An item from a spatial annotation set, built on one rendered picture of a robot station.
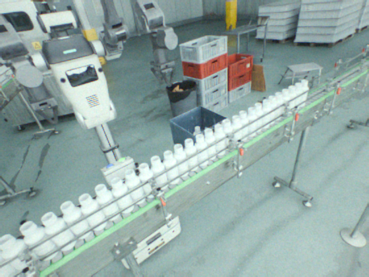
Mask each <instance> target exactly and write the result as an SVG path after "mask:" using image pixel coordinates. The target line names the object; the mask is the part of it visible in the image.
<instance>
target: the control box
mask: <svg viewBox="0 0 369 277"><path fill-rule="evenodd" d="M134 167H135V165H134V161H133V159H132V158H131V157H130V156H127V157H125V160H123V161H121V162H120V161H116V162H114V163H113V165H112V166H111V167H109V168H106V167H104V168H101V169H100V170H101V172H102V174H103V176H104V178H105V180H106V181H107V183H108V184H109V186H111V180H112V179H113V178H115V177H120V178H121V180H125V179H126V176H125V172H126V171H127V170H129V169H132V170H134V169H133V168H134Z"/></svg>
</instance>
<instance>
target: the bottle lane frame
mask: <svg viewBox="0 0 369 277"><path fill-rule="evenodd" d="M367 72H368V70H367V71H364V72H363V73H361V74H359V75H358V76H356V77H354V78H353V79H351V80H350V81H348V82H346V83H344V84H342V85H341V86H343V87H345V89H341V90H340V93H339V94H337V95H336V98H335V102H334V106H335V107H334V108H332V110H333V109H335V108H337V107H339V106H340V105H341V104H343V103H344V102H346V101H347V100H348V99H350V98H352V97H353V96H355V95H357V94H358V93H359V91H360V89H361V85H359V84H363V82H364V80H365V78H366V74H367ZM358 79H360V80H359V84H358V83H357V82H358ZM357 84H358V86H357V89H359V90H357V89H355V88H356V85H357ZM334 92H335V89H334V90H332V91H331V92H328V94H325V95H324V96H322V97H321V98H319V99H317V100H316V101H315V102H312V103H311V104H309V105H308V106H306V107H305V108H302V109H301V110H300V111H298V112H300V113H303V115H299V116H298V120H297V121H295V125H294V129H293V131H294V132H295V133H294V134H293V136H295V135H296V134H298V133H299V132H301V131H303V130H305V129H306V128H307V127H309V126H311V124H312V122H313V119H314V116H315V115H316V114H317V113H318V112H320V111H322V116H321V118H322V117H323V116H325V115H326V114H327V111H324V109H323V108H324V105H325V100H326V99H327V102H326V103H327V104H329V105H330V103H331V101H332V99H333V95H334ZM328 107H329V106H328V105H326V106H325V109H326V110H329V108H328ZM292 118H293V116H292V115H291V116H290V117H288V118H286V119H285V120H283V121H282V122H279V124H277V125H275V126H274V127H271V129H270V130H268V131H266V132H265V133H262V134H261V135H259V136H257V137H254V139H252V140H250V141H249V142H248V143H245V144H244V145H243V146H242V147H243V148H245V149H247V151H246V152H245V151H243V153H242V156H241V166H242V171H244V170H245V169H246V168H248V167H250V166H251V165H252V164H254V163H255V162H257V161H258V160H260V159H261V158H263V157H264V156H265V155H267V154H269V153H270V152H272V151H273V150H275V149H276V148H277V147H279V146H281V145H282V144H283V143H284V142H286V141H287V139H288V137H286V136H285V135H284V131H286V129H285V125H286V124H287V130H288V131H290V129H291V122H292ZM235 156H236V163H237V158H238V150H236V149H235V151H232V152H230V153H229V154H228V155H226V156H225V155H224V157H223V158H222V159H219V161H217V162H213V164H212V165H211V166H207V167H206V168H205V169H202V171H201V172H199V173H196V172H195V173H196V175H194V176H192V177H190V176H189V177H190V178H189V179H187V180H186V181H184V180H183V183H181V184H180V185H177V184H175V185H176V187H174V188H172V189H170V188H169V191H168V192H167V193H166V194H165V198H166V199H167V202H166V210H167V212H168V213H170V214H171V219H174V218H176V217H177V216H178V215H180V214H181V213H183V212H184V211H185V210H188V209H189V208H190V207H191V206H193V205H195V204H196V203H197V202H199V201H200V200H202V199H203V198H204V197H206V196H207V195H209V194H210V193H211V192H213V191H214V190H216V189H217V188H220V187H221V186H222V185H223V184H225V183H226V182H228V181H229V180H230V179H232V178H234V177H235V176H236V173H237V171H236V170H235V169H233V164H234V162H233V158H234V157H235ZM154 198H155V197H154ZM139 209H140V210H138V211H137V212H135V213H132V212H130V213H131V215H130V216H129V217H127V218H125V219H124V218H123V217H122V219H123V220H122V221H121V222H119V223H118V224H115V223H113V227H111V228H110V229H108V230H106V229H105V228H104V230H105V231H104V232H103V233H102V234H100V235H99V236H97V235H96V234H94V235H95V238H93V239H92V240H91V241H89V242H86V240H84V245H83V246H81V247H79V248H77V249H75V247H73V251H72V252H71V253H69V254H68V255H67V256H64V254H63V258H62V259H60V260H59V261H57V262H55V263H53V262H52V261H51V263H50V266H48V268H46V269H45V270H43V271H40V269H39V271H40V276H39V277H50V276H51V275H52V274H53V273H54V272H55V273H56V274H57V275H58V276H59V277H92V276H94V275H95V274H97V273H98V272H99V271H101V270H103V269H104V268H105V267H106V266H107V265H109V264H110V263H112V262H113V261H115V260H116V259H115V257H114V256H113V254H112V251H113V249H114V248H115V247H117V246H119V244H121V243H122V242H124V241H125V240H127V239H128V238H130V237H132V238H134V239H135V241H136V244H139V243H140V242H141V241H143V240H145V238H147V237H149V236H150V235H151V234H153V233H154V232H156V231H157V230H159V229H160V228H162V227H163V226H164V225H165V224H166V223H165V217H164V213H163V210H162V207H161V203H160V200H157V199H156V198H155V200H154V201H152V202H151V203H148V202H147V205H146V206H145V207H144V208H140V207H139Z"/></svg>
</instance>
